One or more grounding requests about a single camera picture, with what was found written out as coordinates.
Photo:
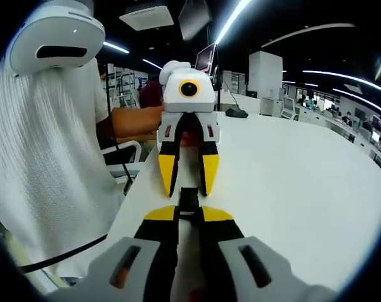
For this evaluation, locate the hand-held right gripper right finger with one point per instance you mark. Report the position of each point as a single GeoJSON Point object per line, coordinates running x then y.
{"type": "Point", "coordinates": [228, 251]}

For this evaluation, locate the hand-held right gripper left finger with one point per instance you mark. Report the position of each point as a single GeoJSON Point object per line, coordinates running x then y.
{"type": "Point", "coordinates": [152, 251]}

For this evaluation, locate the computer monitor on stand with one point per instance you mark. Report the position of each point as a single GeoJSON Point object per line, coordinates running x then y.
{"type": "Point", "coordinates": [205, 58]}

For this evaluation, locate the black flat desk device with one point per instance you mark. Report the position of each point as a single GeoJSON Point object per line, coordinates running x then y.
{"type": "Point", "coordinates": [236, 112]}

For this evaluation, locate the person's white shirt torso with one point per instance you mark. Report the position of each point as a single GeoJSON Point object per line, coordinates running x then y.
{"type": "Point", "coordinates": [45, 157]}

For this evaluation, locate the long ceiling light strip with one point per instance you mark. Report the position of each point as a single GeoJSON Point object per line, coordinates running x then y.
{"type": "Point", "coordinates": [232, 20]}

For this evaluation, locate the dark hanging ceiling panel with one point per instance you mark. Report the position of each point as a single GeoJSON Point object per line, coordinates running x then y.
{"type": "Point", "coordinates": [195, 19]}

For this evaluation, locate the white chest-worn device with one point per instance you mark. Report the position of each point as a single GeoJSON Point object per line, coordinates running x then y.
{"type": "Point", "coordinates": [58, 34]}

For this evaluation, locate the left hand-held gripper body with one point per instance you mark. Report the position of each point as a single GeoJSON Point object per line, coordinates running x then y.
{"type": "Point", "coordinates": [199, 100]}

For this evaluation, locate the black stand pole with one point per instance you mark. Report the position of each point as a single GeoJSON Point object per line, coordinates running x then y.
{"type": "Point", "coordinates": [218, 81]}

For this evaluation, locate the white chair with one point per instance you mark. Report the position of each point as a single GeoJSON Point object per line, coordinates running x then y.
{"type": "Point", "coordinates": [124, 157]}

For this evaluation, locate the white ceiling air unit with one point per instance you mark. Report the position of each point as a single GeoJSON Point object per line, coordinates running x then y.
{"type": "Point", "coordinates": [146, 15]}

